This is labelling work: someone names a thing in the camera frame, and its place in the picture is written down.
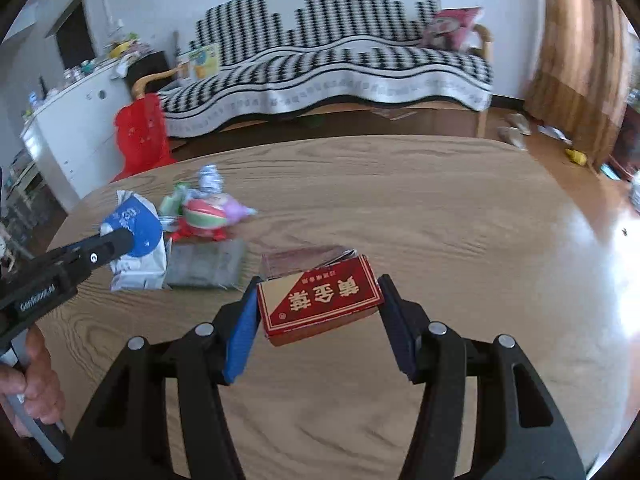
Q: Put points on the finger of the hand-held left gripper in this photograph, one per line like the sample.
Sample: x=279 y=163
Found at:
x=100 y=252

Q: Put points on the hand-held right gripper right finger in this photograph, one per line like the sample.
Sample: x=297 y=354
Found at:
x=402 y=330

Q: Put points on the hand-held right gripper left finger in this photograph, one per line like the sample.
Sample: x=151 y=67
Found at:
x=240 y=345

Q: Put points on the white plastic bag blue print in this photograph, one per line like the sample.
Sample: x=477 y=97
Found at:
x=142 y=260

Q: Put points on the white and green packet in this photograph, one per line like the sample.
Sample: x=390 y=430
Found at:
x=172 y=203

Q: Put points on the red cigarette box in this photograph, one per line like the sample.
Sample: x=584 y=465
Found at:
x=320 y=300

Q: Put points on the person's left hand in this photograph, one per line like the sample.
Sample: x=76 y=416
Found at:
x=42 y=385

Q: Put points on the grey patterned packet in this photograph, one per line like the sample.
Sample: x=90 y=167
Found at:
x=205 y=265

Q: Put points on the clear plastic wrap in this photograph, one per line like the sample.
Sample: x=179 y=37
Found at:
x=300 y=260

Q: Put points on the red plastic stool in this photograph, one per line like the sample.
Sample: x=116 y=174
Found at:
x=142 y=135

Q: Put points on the white cabinet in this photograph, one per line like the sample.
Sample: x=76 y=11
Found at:
x=75 y=125

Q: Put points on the crumpled blue silver wrapper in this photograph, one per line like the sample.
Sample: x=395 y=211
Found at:
x=210 y=178

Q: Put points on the pink wrapper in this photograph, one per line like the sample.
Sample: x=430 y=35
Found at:
x=241 y=208

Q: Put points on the cluster of small bottles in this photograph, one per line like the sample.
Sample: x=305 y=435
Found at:
x=82 y=67

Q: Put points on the white cloth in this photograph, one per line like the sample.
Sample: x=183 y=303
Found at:
x=122 y=66

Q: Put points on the yellow box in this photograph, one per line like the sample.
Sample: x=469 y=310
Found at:
x=120 y=49

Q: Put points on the colourful picture book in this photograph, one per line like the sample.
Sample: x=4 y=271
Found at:
x=200 y=62

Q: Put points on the flat cardboard piece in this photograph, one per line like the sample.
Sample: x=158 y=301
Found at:
x=400 y=112

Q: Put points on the dark framed window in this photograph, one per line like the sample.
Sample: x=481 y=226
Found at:
x=75 y=35

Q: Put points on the wooden sofa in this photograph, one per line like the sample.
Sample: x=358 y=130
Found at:
x=481 y=122

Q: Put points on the yellow toy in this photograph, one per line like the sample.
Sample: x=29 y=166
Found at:
x=576 y=156

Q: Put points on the white paper scrap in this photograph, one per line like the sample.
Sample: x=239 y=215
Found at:
x=552 y=132

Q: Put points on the grey plastic bag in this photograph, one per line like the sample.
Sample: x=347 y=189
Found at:
x=636 y=190

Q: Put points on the dark red planter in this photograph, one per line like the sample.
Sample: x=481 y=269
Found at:
x=625 y=155

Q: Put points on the black and white blanket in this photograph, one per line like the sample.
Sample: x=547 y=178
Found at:
x=350 y=40

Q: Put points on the pink cartoon pillow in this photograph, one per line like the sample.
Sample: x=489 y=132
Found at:
x=450 y=27

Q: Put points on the brown patterned curtain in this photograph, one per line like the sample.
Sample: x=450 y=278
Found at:
x=575 y=60

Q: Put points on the white wall socket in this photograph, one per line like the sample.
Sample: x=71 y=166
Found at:
x=120 y=22

